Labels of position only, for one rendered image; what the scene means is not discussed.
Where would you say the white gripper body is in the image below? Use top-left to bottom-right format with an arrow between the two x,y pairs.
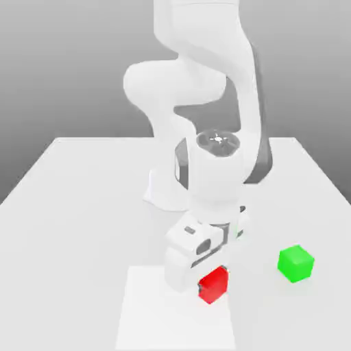
163,243 -> 232,295

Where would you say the small red cube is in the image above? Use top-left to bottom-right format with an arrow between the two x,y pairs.
197,265 -> 230,306

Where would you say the small green cube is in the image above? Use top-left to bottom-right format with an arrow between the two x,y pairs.
276,244 -> 315,285

